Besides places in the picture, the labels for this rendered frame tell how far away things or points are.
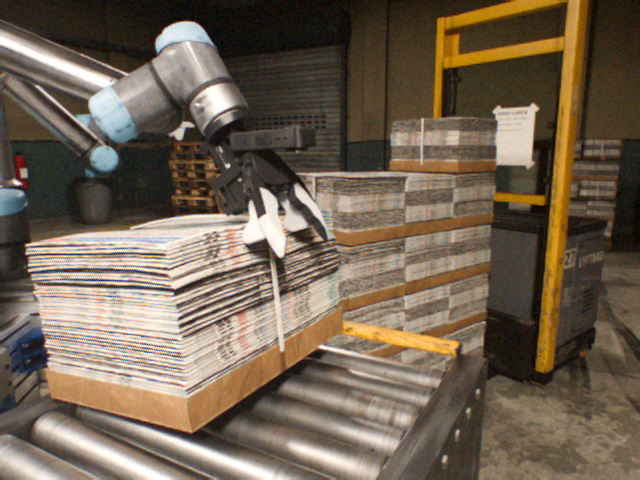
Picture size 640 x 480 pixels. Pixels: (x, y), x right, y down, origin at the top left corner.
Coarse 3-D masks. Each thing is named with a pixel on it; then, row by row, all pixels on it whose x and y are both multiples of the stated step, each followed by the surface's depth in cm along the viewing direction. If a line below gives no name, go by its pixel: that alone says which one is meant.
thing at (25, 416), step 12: (48, 396) 70; (24, 408) 67; (36, 408) 67; (48, 408) 67; (60, 408) 68; (72, 408) 70; (0, 420) 64; (12, 420) 64; (24, 420) 64; (36, 420) 65; (0, 432) 61; (12, 432) 62; (24, 432) 64
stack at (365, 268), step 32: (352, 256) 166; (384, 256) 177; (416, 256) 189; (448, 256) 202; (352, 288) 168; (384, 288) 179; (448, 288) 204; (352, 320) 171; (384, 320) 181; (416, 320) 193; (448, 320) 207; (416, 352) 197
